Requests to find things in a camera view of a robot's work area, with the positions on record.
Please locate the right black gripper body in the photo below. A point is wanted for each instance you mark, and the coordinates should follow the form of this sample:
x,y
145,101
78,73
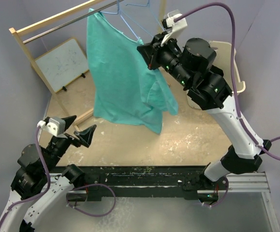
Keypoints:
x,y
161,52

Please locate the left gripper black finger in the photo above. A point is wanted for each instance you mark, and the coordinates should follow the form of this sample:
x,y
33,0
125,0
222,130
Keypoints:
x,y
85,136
68,121

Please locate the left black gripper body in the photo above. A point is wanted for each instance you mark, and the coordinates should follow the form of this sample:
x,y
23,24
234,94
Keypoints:
x,y
65,141

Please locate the teal t shirt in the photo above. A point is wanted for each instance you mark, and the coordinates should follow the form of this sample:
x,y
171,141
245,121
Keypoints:
x,y
127,92

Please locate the blue wire hanger of black shirt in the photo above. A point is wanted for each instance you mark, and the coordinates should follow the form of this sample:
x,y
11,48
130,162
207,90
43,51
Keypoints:
x,y
148,6

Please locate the blue wire hanger of teal shirt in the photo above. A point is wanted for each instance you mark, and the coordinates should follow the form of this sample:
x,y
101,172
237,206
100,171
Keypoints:
x,y
120,17

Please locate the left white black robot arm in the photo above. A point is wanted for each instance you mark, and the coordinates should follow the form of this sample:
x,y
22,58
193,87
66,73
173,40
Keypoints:
x,y
32,194

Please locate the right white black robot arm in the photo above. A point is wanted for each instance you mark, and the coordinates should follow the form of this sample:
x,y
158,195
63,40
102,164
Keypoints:
x,y
192,67

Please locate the cream plastic laundry basket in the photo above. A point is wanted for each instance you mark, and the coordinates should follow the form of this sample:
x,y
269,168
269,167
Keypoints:
x,y
223,63

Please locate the wooden clothes rack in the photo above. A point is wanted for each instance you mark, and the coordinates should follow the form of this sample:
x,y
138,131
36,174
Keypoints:
x,y
18,34

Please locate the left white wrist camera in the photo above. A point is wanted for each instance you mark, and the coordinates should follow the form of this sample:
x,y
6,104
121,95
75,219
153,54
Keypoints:
x,y
53,125

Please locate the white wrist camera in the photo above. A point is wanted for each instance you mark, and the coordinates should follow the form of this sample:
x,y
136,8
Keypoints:
x,y
173,27
53,125

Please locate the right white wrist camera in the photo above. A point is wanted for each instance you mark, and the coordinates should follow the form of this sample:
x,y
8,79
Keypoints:
x,y
173,27

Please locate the small whiteboard wooden frame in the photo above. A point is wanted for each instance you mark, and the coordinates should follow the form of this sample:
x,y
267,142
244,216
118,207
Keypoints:
x,y
63,64

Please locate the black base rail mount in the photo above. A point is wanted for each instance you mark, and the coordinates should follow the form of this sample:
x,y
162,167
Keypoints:
x,y
185,182

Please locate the aluminium frame rail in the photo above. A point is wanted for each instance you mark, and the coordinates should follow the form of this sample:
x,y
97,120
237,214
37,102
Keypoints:
x,y
246,182

